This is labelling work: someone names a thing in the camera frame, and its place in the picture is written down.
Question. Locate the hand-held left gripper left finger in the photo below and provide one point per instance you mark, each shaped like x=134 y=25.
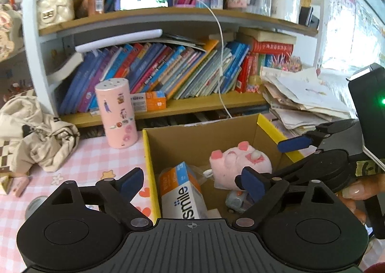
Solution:
x=132 y=184

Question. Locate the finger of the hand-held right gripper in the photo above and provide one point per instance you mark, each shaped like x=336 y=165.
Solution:
x=285 y=172
x=294 y=143

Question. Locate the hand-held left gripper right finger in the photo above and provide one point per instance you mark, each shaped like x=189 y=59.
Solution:
x=254 y=185

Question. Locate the grey toy car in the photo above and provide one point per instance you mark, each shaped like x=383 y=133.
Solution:
x=237 y=202

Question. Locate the pink plush pig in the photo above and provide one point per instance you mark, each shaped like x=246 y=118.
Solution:
x=234 y=164

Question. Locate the orange white toothpaste box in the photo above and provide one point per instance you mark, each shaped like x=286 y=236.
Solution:
x=180 y=197

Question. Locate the yellow cardboard box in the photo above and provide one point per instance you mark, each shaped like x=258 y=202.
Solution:
x=192 y=146

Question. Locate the pink checked desktop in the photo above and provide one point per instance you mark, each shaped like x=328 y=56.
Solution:
x=90 y=164

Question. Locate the person's right hand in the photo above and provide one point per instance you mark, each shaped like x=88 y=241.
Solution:
x=353 y=193

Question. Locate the stack of loose papers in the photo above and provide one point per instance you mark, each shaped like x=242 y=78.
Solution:
x=300 y=95

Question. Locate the pink stickered cylinder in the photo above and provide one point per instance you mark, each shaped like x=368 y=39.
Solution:
x=115 y=116

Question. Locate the small orange box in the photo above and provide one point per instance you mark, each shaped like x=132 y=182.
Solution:
x=153 y=101

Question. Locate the cream printed cloth bag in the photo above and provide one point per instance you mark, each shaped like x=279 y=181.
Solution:
x=45 y=140

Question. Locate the grey round object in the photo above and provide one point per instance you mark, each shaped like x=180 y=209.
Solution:
x=36 y=208

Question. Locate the small black box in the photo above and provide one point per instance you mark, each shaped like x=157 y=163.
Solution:
x=306 y=16

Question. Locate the row of colourful books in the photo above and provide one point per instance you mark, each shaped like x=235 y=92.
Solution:
x=180 y=68

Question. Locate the pale yellow wedge pack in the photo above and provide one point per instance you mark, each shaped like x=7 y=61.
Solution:
x=5 y=185

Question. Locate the white container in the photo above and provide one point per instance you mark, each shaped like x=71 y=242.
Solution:
x=285 y=7

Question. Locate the wooden chessboard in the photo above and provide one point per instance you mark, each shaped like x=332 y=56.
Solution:
x=6 y=155

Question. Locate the white light bar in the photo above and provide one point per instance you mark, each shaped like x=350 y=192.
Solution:
x=120 y=39

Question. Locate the wooden bookshelf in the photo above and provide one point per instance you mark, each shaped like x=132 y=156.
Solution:
x=192 y=16

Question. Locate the cream quilted handbag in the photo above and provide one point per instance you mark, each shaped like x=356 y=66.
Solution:
x=55 y=11

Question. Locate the pink white decorative plaque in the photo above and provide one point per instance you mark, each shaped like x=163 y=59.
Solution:
x=9 y=35

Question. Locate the alphabet wall poster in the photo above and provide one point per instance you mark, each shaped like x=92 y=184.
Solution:
x=340 y=20

